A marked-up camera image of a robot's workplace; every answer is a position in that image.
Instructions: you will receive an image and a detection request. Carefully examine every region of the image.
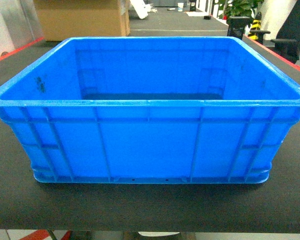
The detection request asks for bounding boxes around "large blue plastic crate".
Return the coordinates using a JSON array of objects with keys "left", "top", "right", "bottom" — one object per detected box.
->
[{"left": 0, "top": 36, "right": 300, "bottom": 184}]

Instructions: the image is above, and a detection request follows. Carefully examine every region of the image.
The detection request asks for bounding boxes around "brown cardboard box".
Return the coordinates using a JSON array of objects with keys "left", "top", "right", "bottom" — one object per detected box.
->
[{"left": 33, "top": 0, "right": 130, "bottom": 41}]

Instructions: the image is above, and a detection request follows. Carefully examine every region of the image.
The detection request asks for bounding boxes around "white paper cup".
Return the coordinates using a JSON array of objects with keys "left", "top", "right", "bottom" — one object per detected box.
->
[{"left": 177, "top": 2, "right": 184, "bottom": 12}]

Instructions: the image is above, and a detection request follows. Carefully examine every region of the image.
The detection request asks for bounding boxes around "green potted plant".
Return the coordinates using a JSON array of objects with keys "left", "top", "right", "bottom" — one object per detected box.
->
[{"left": 217, "top": 0, "right": 264, "bottom": 20}]

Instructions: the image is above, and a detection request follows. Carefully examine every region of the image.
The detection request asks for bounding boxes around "black office chair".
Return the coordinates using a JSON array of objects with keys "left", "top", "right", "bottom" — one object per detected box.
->
[{"left": 254, "top": 0, "right": 300, "bottom": 64}]

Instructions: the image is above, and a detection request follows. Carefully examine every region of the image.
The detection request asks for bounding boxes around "yellow black striped post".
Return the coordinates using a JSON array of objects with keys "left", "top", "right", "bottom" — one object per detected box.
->
[{"left": 247, "top": 11, "right": 262, "bottom": 41}]

